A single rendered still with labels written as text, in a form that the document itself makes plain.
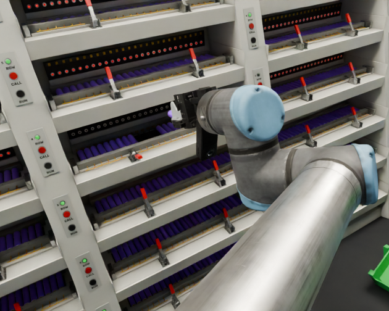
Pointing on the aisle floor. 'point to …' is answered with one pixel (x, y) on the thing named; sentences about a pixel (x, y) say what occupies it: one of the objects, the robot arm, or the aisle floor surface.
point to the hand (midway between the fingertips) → (179, 120)
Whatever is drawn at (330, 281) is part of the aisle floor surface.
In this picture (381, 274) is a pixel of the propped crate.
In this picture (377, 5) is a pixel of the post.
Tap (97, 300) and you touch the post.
